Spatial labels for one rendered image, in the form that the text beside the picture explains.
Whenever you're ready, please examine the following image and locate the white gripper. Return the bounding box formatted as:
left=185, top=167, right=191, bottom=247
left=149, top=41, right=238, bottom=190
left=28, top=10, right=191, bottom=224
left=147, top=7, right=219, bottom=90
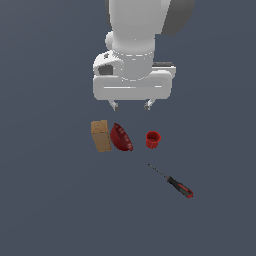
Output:
left=92, top=61, right=177, bottom=112

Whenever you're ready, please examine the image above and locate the dark red bowl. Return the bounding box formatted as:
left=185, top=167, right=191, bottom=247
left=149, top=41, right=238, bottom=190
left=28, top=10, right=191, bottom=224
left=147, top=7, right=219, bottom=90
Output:
left=109, top=122, right=134, bottom=152

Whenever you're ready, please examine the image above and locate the small red cup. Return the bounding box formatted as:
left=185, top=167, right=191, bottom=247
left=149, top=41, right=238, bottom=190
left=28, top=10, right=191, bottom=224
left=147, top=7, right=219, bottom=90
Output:
left=145, top=130, right=162, bottom=150

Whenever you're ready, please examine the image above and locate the brown cardboard box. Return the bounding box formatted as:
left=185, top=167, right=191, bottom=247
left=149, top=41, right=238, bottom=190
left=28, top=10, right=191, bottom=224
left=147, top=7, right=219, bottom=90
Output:
left=90, top=119, right=113, bottom=153

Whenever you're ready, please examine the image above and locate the red black screwdriver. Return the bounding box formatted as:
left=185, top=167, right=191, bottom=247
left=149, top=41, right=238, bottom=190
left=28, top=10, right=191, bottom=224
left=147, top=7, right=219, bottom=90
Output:
left=147, top=163, right=194, bottom=199

